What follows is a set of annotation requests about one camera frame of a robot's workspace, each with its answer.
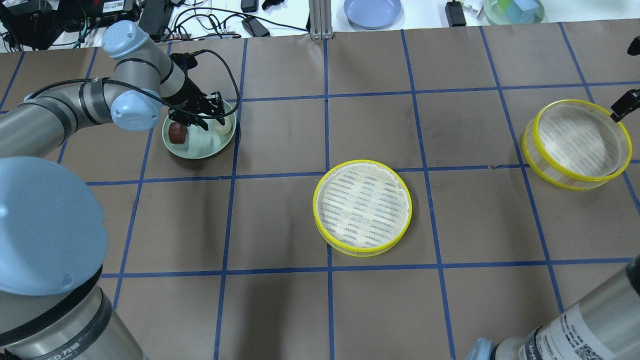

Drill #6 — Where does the blue foam cube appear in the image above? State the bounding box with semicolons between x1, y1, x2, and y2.
505;0;540;24

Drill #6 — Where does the green foam cube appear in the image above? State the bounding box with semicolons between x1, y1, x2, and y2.
497;0;513;12

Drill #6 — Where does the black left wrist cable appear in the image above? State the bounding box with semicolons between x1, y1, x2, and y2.
25;49;241;121

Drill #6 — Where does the black electronics box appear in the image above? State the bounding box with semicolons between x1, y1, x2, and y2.
54;0;143;33

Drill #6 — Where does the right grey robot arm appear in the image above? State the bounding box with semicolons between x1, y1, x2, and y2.
466;89;640;360

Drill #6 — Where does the yellow bamboo steamer base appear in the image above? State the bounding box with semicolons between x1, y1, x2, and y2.
311;159;413;258

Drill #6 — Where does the white half-round bun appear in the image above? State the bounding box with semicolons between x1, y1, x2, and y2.
212;117;233;137

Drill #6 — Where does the mint green round plate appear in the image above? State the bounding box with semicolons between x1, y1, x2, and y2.
161;112;237;160

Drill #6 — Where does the yellow bamboo steamer ring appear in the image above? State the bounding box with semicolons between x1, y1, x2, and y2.
521;99;633;191

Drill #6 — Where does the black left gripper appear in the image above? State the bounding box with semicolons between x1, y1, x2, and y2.
167;82;226;132

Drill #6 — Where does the clear glass bowl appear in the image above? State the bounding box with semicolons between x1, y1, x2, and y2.
483;0;546;25

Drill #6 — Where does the blue round plate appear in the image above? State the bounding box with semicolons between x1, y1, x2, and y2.
342;0;403;30

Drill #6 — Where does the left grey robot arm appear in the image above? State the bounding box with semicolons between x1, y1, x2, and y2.
1;20;240;360

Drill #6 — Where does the aluminium frame post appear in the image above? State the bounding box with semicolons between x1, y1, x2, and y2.
308;0;334;40

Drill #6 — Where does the dark red bun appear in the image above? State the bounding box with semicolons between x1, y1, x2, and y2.
167;121;188;145

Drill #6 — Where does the black power adapter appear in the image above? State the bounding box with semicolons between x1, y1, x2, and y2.
445;0;467;28

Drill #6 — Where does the black power brick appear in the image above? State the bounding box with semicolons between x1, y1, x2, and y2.
241;17;271;38

